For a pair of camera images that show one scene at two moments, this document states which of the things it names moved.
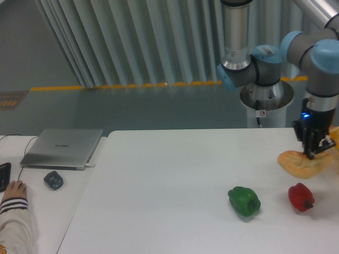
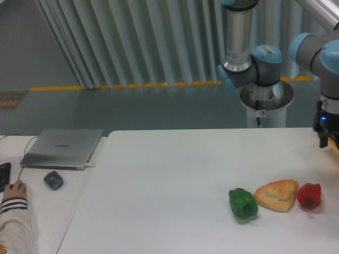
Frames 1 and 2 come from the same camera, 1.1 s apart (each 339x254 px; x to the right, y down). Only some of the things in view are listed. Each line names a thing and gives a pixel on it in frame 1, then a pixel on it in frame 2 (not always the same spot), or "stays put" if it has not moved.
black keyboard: (5, 176) stays put
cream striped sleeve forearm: (16, 235) stays put
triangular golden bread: (298, 164) to (277, 196)
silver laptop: (62, 148) stays put
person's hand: (16, 189) stays put
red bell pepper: (301, 197) to (309, 195)
